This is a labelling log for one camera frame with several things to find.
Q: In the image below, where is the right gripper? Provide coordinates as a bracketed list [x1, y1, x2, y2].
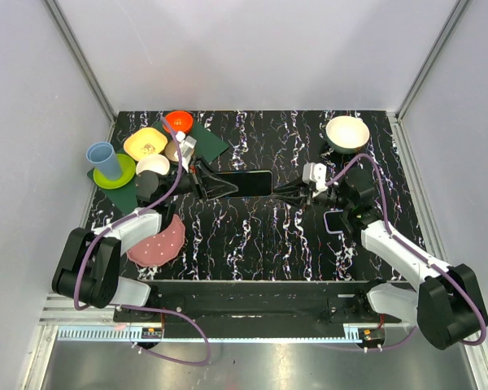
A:
[270, 173, 351, 212]

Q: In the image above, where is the black phone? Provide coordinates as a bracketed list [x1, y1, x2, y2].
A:
[217, 170, 273, 198]

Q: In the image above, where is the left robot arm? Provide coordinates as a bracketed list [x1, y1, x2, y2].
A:
[51, 158, 239, 322]

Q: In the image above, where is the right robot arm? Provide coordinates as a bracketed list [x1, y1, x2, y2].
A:
[273, 163, 488, 350]

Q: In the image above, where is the phone in lilac case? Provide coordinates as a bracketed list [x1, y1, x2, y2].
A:
[324, 210, 345, 235]

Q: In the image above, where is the bronze metal bowl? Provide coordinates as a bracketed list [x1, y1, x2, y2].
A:
[163, 141, 181, 164]

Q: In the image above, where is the small white bowl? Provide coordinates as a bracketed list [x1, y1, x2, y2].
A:
[136, 154, 171, 176]

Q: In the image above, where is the red bowl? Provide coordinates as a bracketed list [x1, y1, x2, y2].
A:
[162, 110, 194, 134]

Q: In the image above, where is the large white bowl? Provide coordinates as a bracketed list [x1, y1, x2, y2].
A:
[325, 115, 370, 154]

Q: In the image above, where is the yellow square plate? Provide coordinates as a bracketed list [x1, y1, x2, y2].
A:
[123, 127, 168, 162]

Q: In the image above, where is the lime green plate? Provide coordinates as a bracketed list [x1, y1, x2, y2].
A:
[93, 154, 136, 189]

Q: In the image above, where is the pink dotted plate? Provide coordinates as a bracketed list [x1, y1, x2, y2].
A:
[127, 214, 185, 267]

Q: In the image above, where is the blue cup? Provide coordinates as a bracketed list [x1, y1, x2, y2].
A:
[85, 141, 122, 181]

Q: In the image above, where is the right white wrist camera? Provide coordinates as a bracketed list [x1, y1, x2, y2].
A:
[302, 162, 328, 193]

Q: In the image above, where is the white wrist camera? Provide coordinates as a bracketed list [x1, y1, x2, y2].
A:
[302, 162, 328, 193]
[176, 132, 197, 170]

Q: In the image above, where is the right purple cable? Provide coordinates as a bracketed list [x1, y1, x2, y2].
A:
[325, 153, 487, 346]

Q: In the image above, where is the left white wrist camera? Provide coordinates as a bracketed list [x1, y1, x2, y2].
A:
[176, 132, 197, 170]

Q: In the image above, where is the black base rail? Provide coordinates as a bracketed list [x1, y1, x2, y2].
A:
[113, 280, 399, 342]

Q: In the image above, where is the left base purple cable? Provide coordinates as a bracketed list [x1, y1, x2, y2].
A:
[117, 304, 212, 366]

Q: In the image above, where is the left aluminium frame post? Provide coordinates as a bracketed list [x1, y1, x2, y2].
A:
[41, 0, 117, 124]

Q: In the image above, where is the aluminium frame post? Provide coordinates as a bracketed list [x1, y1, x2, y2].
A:
[394, 0, 472, 123]
[41, 0, 117, 124]

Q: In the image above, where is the right aluminium frame post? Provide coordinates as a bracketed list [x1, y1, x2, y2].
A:
[394, 0, 472, 123]

